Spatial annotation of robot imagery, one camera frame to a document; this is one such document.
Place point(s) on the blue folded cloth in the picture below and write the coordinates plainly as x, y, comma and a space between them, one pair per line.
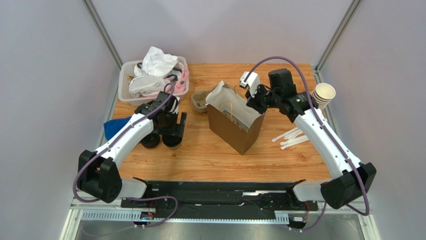
113, 126

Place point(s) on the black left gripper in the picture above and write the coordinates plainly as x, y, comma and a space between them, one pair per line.
179, 128

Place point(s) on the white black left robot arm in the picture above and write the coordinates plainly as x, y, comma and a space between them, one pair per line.
98, 171

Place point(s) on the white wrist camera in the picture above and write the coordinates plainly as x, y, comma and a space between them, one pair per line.
250, 82
174, 101

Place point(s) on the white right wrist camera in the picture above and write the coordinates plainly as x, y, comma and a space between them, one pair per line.
250, 82

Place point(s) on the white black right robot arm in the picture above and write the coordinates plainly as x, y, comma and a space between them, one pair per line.
349, 176

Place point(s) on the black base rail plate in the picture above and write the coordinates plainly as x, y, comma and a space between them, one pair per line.
220, 200

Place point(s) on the pink white item in basket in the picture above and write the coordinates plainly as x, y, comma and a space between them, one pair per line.
144, 85

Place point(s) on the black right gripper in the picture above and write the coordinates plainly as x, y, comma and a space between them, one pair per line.
255, 101

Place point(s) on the brown paper bag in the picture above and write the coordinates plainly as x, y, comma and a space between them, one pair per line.
230, 118

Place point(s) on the brown paper coffee cup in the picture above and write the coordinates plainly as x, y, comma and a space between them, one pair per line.
175, 148

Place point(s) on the white straw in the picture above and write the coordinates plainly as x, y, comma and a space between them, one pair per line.
286, 134
290, 141

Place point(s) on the stack of paper cups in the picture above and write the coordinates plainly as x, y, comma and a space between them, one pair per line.
323, 93

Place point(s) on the aluminium frame rail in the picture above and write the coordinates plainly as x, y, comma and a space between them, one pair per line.
110, 221

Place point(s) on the black plastic cup lid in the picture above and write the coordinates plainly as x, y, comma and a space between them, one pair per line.
172, 141

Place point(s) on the crumpled white paper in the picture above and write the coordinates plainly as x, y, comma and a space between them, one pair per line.
155, 63

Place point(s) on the white plastic basket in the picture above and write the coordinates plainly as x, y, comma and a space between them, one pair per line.
127, 71

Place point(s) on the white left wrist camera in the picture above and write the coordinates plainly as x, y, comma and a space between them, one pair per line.
174, 101

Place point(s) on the cardboard cup carrier tray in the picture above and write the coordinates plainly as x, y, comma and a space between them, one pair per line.
198, 101

